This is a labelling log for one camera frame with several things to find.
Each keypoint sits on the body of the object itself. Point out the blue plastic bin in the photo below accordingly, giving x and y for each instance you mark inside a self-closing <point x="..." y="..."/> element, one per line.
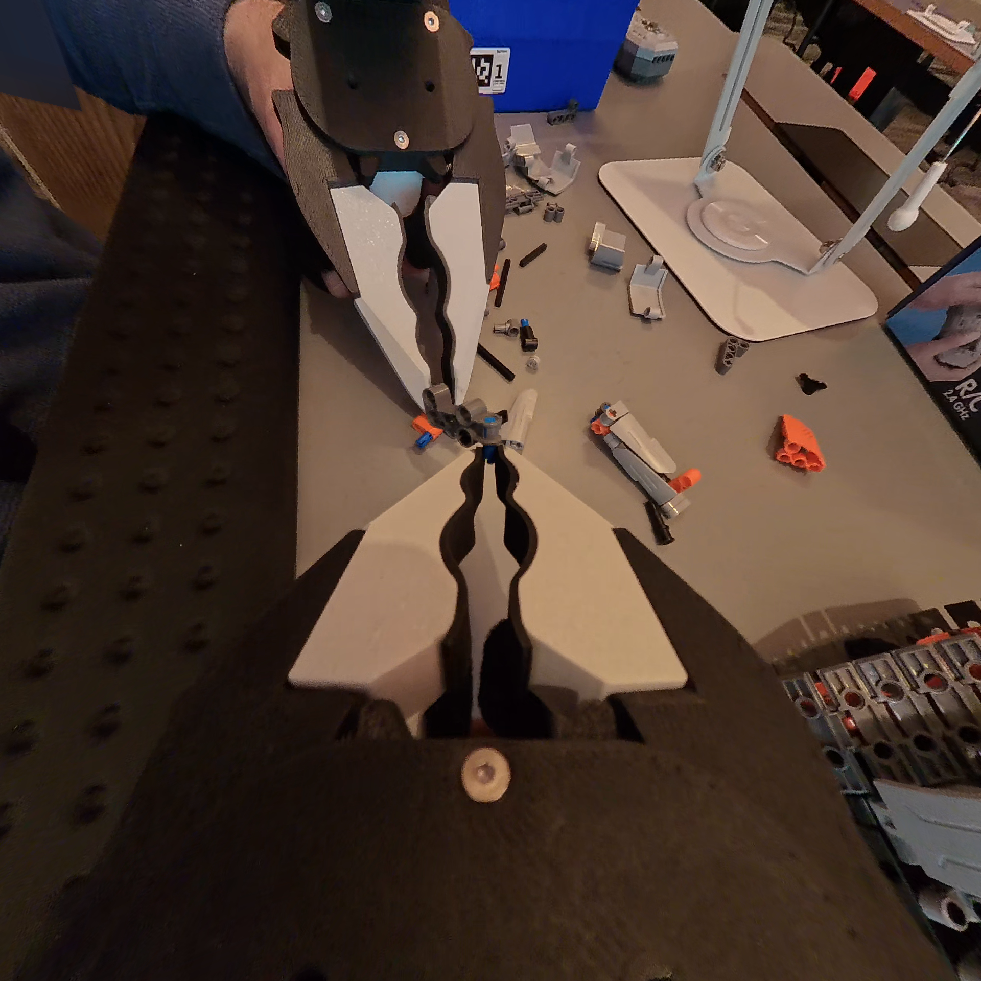
<point x="552" y="46"/>

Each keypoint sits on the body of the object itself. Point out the blue toy cardboard box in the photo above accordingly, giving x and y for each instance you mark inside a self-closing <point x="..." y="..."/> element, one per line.
<point x="943" y="345"/>

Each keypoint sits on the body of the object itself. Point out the grey block piece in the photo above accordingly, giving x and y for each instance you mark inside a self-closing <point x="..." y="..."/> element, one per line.
<point x="608" y="247"/>
<point x="525" y="149"/>

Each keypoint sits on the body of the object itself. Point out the person's left forearm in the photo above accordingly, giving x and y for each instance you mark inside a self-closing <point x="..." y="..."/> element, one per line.
<point x="153" y="46"/>

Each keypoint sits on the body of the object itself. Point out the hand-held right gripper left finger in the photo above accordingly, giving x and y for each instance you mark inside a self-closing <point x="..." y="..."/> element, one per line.
<point x="375" y="613"/>

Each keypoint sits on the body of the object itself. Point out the black connector with blue pin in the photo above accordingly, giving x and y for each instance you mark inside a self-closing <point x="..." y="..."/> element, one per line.
<point x="529" y="337"/>

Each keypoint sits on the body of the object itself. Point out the grey electronic module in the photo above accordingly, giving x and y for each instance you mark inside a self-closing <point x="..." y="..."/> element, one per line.
<point x="648" y="50"/>

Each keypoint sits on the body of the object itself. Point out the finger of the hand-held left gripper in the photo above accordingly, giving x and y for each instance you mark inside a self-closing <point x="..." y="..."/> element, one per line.
<point x="372" y="260"/>
<point x="464" y="253"/>

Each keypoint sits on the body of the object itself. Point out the person's left hand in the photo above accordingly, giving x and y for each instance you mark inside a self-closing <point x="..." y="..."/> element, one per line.
<point x="257" y="61"/>

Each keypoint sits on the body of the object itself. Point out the tracked toy robot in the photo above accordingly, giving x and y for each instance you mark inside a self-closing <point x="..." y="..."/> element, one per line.
<point x="904" y="728"/>

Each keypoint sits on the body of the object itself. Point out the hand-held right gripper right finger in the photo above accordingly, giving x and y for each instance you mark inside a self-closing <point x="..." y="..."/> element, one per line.
<point x="605" y="613"/>

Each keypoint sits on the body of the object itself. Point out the scattered small black grey pieces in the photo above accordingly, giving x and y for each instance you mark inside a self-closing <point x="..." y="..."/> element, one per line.
<point x="533" y="255"/>

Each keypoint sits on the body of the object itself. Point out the orange connector with blue pins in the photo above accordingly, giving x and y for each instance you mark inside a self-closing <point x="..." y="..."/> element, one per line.
<point x="425" y="429"/>

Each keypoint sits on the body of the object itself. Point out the white pointed panel piece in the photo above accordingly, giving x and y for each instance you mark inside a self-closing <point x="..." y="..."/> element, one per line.
<point x="521" y="418"/>

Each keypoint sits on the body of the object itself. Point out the grey connector with blue pin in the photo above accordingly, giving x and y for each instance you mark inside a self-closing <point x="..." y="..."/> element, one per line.
<point x="490" y="425"/>

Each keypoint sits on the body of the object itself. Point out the white book stand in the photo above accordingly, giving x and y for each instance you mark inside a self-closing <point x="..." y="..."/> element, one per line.
<point x="805" y="291"/>

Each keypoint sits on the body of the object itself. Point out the small black connector piece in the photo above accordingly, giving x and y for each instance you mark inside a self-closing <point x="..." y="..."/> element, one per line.
<point x="811" y="383"/>

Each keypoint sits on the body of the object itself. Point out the dark grey short beam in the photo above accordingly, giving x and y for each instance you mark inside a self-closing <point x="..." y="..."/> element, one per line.
<point x="732" y="355"/>

